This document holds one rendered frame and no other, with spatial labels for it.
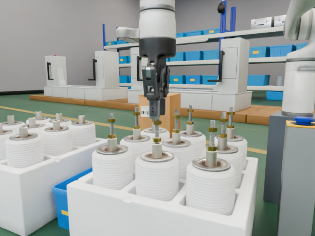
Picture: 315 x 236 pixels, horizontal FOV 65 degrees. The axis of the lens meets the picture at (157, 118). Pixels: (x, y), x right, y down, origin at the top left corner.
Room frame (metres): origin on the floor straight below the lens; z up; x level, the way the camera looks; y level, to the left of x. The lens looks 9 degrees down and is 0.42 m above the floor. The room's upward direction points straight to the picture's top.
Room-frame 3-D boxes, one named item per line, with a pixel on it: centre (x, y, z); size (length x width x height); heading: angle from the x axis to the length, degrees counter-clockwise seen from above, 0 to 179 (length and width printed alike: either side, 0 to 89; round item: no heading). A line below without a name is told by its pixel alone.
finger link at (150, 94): (0.48, 0.01, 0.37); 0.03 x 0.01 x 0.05; 165
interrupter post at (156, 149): (0.52, 0.00, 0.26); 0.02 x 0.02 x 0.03
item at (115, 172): (0.56, 0.11, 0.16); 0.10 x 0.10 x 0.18
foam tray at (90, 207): (0.62, -0.05, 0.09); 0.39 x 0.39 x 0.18; 65
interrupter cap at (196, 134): (0.73, -0.10, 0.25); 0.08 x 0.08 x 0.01
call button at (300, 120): (0.57, -0.34, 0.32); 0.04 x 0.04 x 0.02
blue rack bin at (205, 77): (5.63, -1.29, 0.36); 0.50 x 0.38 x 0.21; 142
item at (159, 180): (0.52, 0.00, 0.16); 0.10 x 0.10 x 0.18
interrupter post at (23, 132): (0.69, 0.39, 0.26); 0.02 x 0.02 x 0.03
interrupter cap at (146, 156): (0.52, 0.00, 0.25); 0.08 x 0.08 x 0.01
